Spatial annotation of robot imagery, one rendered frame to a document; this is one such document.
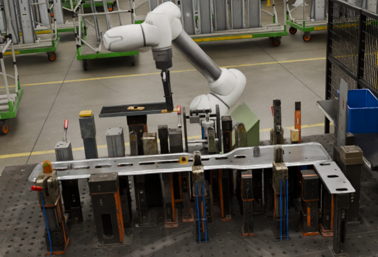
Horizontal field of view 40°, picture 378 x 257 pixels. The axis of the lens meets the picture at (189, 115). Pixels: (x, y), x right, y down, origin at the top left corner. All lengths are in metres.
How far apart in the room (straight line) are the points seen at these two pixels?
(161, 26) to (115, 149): 0.67
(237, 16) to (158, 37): 7.38
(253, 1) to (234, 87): 6.62
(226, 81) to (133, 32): 0.97
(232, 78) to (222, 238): 1.07
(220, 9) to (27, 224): 7.32
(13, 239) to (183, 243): 0.81
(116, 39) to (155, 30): 0.17
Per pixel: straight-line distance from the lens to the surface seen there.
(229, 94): 3.07
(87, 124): 2.71
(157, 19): 2.23
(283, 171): 2.21
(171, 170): 2.34
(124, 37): 2.21
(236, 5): 9.57
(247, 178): 2.25
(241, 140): 2.55
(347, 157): 2.35
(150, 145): 2.52
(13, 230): 2.69
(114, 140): 2.52
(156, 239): 2.41
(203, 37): 9.14
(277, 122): 2.55
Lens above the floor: 1.99
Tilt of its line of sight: 19 degrees down
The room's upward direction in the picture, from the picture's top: 4 degrees counter-clockwise
